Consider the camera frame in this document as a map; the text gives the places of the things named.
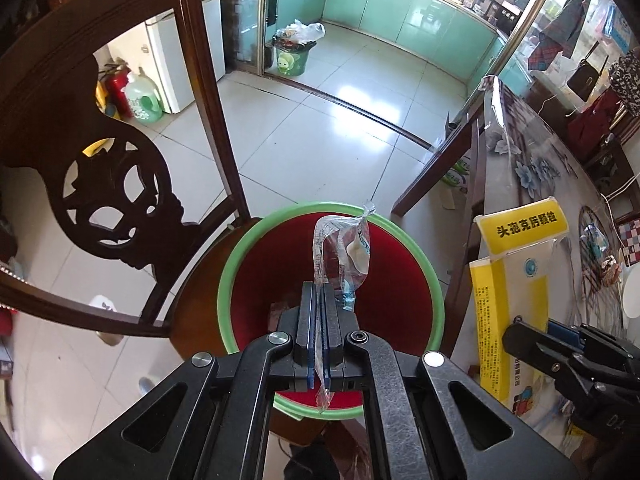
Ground blue cartoon wall poster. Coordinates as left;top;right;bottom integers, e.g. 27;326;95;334
602;2;633;53

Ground carved dark wooden chair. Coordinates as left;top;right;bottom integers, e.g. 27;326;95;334
0;0;361;448

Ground plain dark wooden chair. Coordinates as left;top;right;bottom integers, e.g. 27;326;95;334
585;132;640;211

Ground black handbag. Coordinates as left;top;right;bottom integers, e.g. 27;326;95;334
565;42;611;103

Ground wooden dining table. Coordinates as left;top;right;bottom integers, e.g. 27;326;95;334
391;105;488;356

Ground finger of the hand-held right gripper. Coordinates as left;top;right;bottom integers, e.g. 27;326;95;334
502;322;596;391
547;320;640;376

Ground teal kitchen cabinets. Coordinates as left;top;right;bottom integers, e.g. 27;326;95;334
267;0;511;83

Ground green white bag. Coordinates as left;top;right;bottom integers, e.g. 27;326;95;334
442;155;473;196

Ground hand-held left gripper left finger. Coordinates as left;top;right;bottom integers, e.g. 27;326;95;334
52;282;317;480

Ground green liquid jug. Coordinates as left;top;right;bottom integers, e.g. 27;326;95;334
124;67;165;126

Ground green trash can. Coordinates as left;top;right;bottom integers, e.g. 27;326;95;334
272;40;317;78

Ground red fire extinguisher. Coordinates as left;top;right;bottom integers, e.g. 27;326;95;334
102;60;133;118

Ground plaid cloth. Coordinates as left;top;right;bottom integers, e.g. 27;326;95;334
527;0;593;73

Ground yellow plastic toy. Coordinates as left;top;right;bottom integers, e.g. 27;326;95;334
82;77;121;158

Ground glass sliding door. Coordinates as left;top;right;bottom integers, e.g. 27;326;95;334
220;0;271;76

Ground dark red garment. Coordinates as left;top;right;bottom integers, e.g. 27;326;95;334
567;92;621;161

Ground white refrigerator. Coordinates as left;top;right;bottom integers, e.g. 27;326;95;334
145;0;226;115

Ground red bin with green rim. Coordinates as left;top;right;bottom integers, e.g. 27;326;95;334
217;202;445;421

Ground white plastic bag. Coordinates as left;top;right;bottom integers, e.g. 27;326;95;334
274;19;326;51

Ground clear plastic wrapper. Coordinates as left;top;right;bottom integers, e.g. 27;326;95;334
312;200;373;413

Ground dining table with floral cloth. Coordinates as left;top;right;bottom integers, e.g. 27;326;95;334
465;75;640;461

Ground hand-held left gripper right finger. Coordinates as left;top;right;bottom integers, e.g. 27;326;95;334
325;284;581;480

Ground yellow cardboard box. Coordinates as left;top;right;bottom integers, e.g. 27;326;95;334
469;199;571;416

